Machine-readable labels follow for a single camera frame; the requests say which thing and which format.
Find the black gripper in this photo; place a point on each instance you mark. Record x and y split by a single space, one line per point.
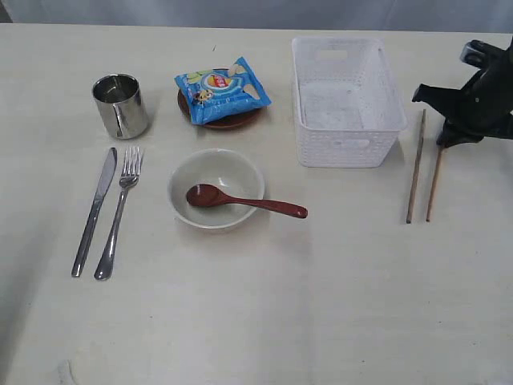
481 108

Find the wooden chopstick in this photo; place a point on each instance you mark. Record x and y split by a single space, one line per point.
417 161
434 183

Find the white plastic woven basket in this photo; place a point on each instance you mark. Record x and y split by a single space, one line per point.
348 112

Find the brown wooden plate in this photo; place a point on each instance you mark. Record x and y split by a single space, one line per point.
224 120

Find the grey ceramic bowl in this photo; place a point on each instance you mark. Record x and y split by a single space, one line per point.
229 171

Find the blue chips bag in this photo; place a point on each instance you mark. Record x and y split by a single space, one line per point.
240 74

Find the brown wooden spoon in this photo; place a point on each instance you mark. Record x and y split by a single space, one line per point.
208 195

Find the silver fork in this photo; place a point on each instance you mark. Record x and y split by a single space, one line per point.
129 178

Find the stainless steel cup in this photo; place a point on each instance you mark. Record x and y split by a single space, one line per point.
120 105

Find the silver table knife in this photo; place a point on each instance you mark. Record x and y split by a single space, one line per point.
104 183

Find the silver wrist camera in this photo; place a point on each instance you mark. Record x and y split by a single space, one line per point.
479 54

